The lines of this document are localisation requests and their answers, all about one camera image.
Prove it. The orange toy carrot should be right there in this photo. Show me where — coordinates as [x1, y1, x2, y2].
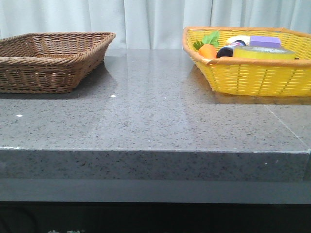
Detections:
[193, 31, 220, 59]

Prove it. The white curtain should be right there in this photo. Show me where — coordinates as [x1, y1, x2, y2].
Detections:
[0, 0, 311, 50]

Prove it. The yellow tape roll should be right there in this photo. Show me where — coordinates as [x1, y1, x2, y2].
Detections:
[233, 46, 296, 60]

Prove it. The brown wicker basket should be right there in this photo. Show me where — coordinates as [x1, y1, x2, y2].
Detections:
[0, 32, 116, 94]

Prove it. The yellow wicker basket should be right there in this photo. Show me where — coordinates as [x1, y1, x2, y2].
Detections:
[182, 27, 311, 97]

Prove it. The purple rectangular block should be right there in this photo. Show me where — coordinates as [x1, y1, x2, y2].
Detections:
[249, 35, 281, 48]

